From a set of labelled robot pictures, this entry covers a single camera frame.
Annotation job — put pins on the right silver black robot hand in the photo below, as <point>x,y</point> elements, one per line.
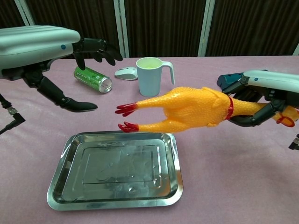
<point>275,81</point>

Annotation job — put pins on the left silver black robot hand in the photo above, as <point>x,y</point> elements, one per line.
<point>35,42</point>

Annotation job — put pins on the yellow rubber chicken toy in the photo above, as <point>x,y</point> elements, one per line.
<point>191,105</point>

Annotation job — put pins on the stainless steel rectangular tray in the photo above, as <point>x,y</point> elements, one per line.
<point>116,163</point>

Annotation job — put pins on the teal plastic holder box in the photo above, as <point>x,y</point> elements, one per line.
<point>227,79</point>

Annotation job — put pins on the green drink can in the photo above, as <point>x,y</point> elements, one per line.
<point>91,77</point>

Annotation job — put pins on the white computer mouse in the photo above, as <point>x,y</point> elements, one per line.
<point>125,73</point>

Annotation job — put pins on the pink tablecloth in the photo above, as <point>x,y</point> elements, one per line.
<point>222,175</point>

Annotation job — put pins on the dark ribbed partition curtain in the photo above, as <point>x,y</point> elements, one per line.
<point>163,23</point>

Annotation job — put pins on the white partition frame post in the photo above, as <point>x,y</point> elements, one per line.
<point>26,11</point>
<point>205,28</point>
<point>296,50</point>
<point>122,28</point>

